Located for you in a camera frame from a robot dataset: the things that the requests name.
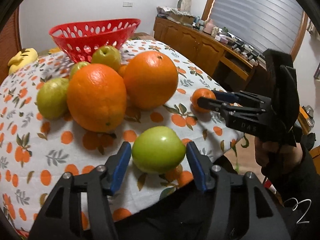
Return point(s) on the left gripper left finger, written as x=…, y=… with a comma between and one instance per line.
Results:
x=78, y=208

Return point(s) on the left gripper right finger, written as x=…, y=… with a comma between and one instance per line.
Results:
x=241, y=208

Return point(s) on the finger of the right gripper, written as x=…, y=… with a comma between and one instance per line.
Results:
x=241, y=110
x=240, y=97

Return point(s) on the small tangerine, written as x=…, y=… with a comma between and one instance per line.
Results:
x=122, y=69
x=198, y=93

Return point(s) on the small green apple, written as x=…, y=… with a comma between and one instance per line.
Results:
x=77, y=67
x=158, y=150

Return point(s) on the large orange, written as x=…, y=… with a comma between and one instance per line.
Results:
x=97, y=98
x=151, y=79

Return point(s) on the large yellow-green pear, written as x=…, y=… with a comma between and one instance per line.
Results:
x=107, y=55

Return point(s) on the right hand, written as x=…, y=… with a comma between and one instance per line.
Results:
x=265, y=152

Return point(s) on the wooden sideboard cabinet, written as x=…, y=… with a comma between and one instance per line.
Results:
x=225, y=66

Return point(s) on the orange print white cloth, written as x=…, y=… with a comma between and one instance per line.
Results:
x=35, y=152

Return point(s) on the pink kettle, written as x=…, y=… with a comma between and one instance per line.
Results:
x=208, y=26

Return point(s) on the window roller blind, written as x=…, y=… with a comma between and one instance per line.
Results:
x=264, y=24

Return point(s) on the small tangerine between oranges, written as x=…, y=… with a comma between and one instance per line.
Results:
x=122, y=69

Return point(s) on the small green apple behind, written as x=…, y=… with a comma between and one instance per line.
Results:
x=77, y=67

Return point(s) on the red perforated plastic basket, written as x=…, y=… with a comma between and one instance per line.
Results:
x=79, y=40

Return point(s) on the yellow plush toy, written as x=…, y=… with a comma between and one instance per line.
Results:
x=21, y=59

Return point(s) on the white wall switch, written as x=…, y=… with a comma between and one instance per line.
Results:
x=127, y=4

